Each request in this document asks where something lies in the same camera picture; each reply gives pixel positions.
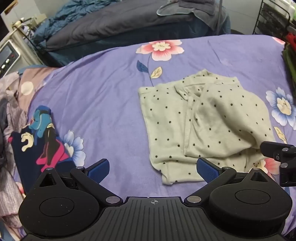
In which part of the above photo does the black wire rack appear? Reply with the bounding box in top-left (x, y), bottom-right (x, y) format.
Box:
top-left (252, 0), bottom-right (296, 47)

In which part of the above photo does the blue quilt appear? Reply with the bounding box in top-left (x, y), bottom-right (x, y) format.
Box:
top-left (30, 0), bottom-right (93, 50)

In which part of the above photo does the cream polka dot shirt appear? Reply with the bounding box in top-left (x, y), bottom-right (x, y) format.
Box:
top-left (138, 69), bottom-right (277, 185)

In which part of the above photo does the dark grey duvet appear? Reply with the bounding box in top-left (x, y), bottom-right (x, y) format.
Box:
top-left (45, 0), bottom-right (197, 50)

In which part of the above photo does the white appliance with control panel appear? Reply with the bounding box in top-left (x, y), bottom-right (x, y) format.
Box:
top-left (0, 39), bottom-right (21, 78)

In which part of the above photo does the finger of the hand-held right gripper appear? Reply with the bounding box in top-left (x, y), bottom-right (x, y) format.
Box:
top-left (280, 162), bottom-right (296, 187)
top-left (260, 141), bottom-right (296, 163)

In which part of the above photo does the grey metal pole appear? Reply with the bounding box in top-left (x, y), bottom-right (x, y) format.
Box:
top-left (217, 0), bottom-right (224, 35)

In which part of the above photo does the dark grey towel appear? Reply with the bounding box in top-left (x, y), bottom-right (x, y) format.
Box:
top-left (179, 0), bottom-right (216, 15)

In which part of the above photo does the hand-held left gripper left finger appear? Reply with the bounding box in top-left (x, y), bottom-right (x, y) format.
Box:
top-left (38, 159), bottom-right (123, 205)

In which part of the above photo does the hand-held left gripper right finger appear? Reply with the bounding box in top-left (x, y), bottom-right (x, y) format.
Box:
top-left (184, 158), bottom-right (270, 205)

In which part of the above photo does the striped grey pink clothes pile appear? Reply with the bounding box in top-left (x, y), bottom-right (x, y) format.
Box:
top-left (0, 72), bottom-right (30, 230)

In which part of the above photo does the purple floral bedsheet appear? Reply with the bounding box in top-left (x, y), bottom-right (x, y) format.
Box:
top-left (18, 35), bottom-right (296, 234)

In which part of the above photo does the mauve dotted cloth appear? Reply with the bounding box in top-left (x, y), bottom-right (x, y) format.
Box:
top-left (17, 66), bottom-right (60, 109)

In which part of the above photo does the navy cartoon print garment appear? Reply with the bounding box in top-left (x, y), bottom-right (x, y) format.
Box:
top-left (8, 105), bottom-right (80, 193)

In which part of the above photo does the red cloth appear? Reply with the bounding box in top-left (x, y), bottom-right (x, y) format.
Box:
top-left (285, 32), bottom-right (296, 50)

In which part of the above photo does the green cloth stack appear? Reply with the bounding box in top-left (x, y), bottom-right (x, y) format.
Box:
top-left (281, 44), bottom-right (296, 93)

